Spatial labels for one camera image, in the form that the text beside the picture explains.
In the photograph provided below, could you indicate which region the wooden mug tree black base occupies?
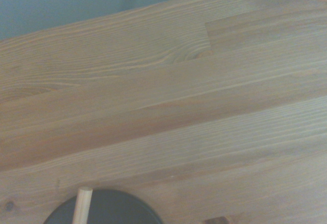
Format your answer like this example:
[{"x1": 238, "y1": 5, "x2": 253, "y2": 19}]
[{"x1": 42, "y1": 186, "x2": 231, "y2": 224}]

